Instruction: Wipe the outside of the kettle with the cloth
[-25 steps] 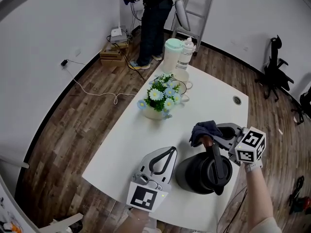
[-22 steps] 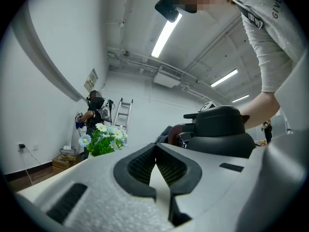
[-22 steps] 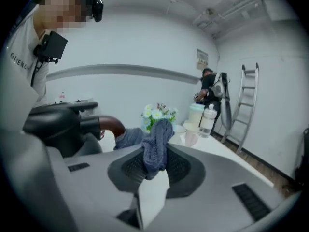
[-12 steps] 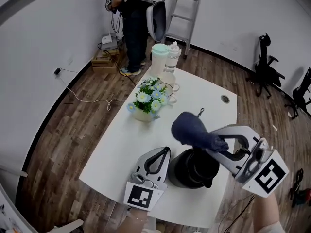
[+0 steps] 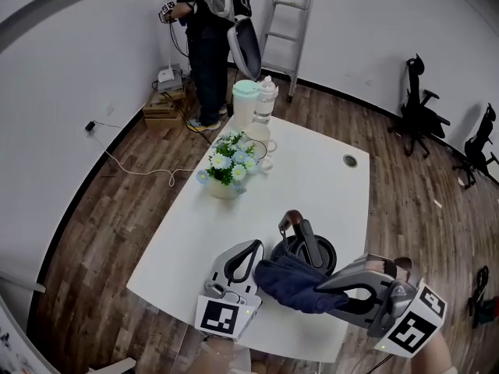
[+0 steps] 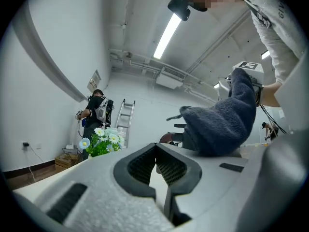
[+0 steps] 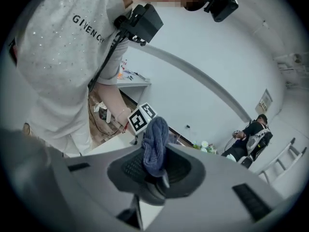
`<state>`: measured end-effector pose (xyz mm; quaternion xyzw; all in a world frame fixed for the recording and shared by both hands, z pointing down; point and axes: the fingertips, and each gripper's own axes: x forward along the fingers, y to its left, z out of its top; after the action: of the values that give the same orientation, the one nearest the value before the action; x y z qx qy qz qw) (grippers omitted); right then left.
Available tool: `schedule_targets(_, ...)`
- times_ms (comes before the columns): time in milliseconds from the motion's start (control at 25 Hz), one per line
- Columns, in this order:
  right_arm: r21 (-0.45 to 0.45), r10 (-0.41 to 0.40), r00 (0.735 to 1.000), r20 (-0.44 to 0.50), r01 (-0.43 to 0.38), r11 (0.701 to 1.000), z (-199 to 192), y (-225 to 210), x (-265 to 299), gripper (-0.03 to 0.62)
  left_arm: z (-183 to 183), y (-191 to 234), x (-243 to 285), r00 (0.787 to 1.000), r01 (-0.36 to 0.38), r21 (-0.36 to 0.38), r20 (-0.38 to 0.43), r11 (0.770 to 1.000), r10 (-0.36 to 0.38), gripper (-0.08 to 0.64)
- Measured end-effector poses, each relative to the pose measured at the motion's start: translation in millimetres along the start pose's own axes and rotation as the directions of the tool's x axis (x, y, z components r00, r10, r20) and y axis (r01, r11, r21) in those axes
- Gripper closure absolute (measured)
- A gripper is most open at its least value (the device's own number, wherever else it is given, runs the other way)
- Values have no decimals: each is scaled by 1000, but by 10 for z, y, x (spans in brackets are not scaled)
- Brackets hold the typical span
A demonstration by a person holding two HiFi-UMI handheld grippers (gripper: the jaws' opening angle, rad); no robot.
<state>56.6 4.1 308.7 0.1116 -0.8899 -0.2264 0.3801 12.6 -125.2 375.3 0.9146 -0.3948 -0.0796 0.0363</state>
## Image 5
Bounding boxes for white board with grey frame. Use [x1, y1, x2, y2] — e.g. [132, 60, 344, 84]
[0, 270, 48, 374]

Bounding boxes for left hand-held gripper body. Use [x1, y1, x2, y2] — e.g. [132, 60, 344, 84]
[194, 271, 264, 343]

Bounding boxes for clear plastic water bottle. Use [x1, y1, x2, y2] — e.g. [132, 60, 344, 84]
[253, 74, 279, 125]

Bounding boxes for person's left forearm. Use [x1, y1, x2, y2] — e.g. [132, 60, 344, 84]
[193, 335, 239, 374]

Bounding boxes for flat cardboard piece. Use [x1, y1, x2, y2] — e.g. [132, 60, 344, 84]
[87, 357, 136, 374]

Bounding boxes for dark blue cloth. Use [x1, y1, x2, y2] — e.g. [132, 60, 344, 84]
[253, 256, 350, 316]

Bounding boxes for cream tumbler with mint lid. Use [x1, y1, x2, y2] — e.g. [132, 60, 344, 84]
[232, 79, 260, 130]

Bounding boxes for person's white clothing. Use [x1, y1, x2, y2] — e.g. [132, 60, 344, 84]
[232, 344, 288, 374]

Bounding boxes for silver metal ladder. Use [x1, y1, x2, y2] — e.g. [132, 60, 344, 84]
[260, 0, 320, 103]

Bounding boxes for black gear on floor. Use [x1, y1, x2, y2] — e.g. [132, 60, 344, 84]
[466, 264, 499, 330]

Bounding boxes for short white mug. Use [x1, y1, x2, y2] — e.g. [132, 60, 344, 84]
[251, 152, 274, 175]

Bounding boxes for grey equipment box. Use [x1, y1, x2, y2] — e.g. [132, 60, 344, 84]
[152, 63, 185, 94]

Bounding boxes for person's right forearm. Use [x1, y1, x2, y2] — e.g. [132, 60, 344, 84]
[411, 328, 454, 374]

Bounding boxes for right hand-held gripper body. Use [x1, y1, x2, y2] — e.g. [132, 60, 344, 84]
[366, 277, 448, 360]

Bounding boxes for white floor cable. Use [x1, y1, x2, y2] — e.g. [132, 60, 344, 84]
[93, 129, 196, 189]

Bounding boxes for white router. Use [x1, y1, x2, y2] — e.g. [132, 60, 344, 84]
[157, 60, 177, 85]

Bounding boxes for potted blue white flowers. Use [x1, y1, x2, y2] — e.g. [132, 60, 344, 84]
[195, 130, 259, 200]

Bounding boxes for person's right hand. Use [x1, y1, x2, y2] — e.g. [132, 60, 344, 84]
[365, 256, 415, 284]

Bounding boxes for pale wrist bracelet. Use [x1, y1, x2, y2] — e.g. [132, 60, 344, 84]
[201, 338, 236, 357]

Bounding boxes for black office chair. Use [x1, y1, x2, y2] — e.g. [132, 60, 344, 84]
[451, 102, 499, 190]
[388, 53, 451, 160]

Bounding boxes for tall white mug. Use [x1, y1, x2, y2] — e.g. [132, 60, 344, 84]
[249, 122, 278, 153]

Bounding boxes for cardboard box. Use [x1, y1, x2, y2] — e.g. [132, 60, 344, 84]
[142, 90, 189, 129]

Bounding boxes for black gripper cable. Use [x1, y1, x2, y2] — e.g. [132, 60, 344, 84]
[349, 351, 395, 374]

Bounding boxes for black kettle with brown handle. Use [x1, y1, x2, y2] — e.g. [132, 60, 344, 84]
[269, 210, 338, 284]

